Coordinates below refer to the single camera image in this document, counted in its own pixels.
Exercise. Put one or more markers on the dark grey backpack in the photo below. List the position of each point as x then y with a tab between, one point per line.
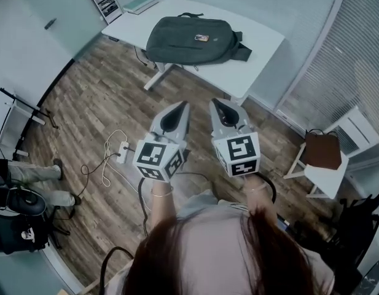
189	41

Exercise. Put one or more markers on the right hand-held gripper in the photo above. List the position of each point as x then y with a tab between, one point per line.
241	149

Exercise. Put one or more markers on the black device with blue screen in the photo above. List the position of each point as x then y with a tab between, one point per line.
282	223

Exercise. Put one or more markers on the brown paper bag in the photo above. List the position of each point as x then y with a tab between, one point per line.
322	151

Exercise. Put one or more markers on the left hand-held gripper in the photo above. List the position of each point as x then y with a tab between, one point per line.
152	157

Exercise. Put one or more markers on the person's light jeans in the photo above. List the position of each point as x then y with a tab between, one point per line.
198	201

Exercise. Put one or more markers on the person's pale pink shirt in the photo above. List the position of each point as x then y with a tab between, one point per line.
213	250

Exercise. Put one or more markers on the white table leg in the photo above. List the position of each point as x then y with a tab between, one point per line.
155	78

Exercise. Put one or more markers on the white power strip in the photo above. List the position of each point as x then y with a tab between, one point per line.
123	152

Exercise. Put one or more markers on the white chair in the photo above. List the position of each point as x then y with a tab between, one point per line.
325	180

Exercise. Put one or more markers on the black office chair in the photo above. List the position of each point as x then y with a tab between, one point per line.
11	235
355	226

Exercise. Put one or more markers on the person's left forearm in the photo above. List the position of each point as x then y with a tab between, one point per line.
163	207

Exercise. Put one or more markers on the person's right forearm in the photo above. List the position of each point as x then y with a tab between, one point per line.
256	203

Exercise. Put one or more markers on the stack of green books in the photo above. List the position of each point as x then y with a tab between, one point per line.
140	3

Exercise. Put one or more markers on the black metal stand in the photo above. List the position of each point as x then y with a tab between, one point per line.
51	119

